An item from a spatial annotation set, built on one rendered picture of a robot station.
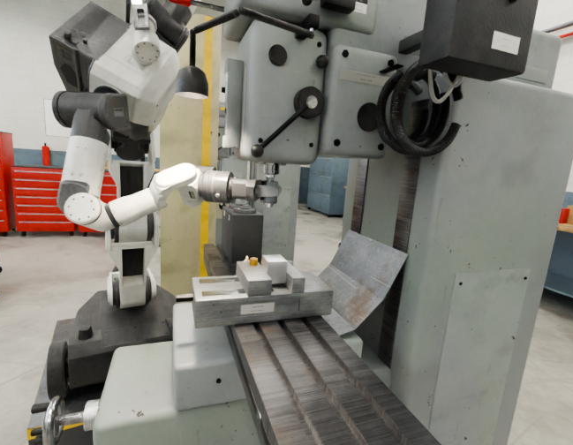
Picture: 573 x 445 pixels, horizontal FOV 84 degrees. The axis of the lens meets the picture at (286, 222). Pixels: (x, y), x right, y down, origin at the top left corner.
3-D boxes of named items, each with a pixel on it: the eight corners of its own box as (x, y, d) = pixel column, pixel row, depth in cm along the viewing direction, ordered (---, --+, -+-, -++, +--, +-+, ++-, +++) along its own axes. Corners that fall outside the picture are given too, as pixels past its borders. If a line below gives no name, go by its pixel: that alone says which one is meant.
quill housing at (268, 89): (246, 161, 74) (253, 9, 68) (230, 159, 93) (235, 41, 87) (320, 166, 81) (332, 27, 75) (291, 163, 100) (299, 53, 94)
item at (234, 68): (224, 147, 80) (227, 57, 76) (222, 147, 84) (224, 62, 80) (240, 148, 82) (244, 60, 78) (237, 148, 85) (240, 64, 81)
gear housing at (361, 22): (239, 2, 65) (241, -54, 64) (222, 41, 88) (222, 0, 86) (377, 34, 77) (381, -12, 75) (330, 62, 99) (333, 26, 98)
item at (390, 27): (331, 59, 75) (340, -37, 72) (297, 79, 96) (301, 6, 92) (553, 102, 103) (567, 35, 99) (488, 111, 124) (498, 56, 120)
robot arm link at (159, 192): (199, 173, 85) (149, 192, 81) (206, 194, 92) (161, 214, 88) (190, 158, 88) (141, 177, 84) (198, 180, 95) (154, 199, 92)
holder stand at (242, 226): (230, 263, 120) (232, 211, 117) (221, 247, 140) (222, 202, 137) (261, 261, 125) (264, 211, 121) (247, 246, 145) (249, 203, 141)
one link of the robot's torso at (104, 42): (49, 124, 106) (26, 33, 77) (105, 66, 123) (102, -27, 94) (138, 168, 114) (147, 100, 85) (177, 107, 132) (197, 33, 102)
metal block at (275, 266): (267, 284, 82) (267, 261, 80) (260, 275, 87) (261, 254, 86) (285, 282, 83) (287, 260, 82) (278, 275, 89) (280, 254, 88)
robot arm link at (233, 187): (254, 174, 82) (209, 170, 83) (252, 211, 83) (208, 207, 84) (262, 172, 94) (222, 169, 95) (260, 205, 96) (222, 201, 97)
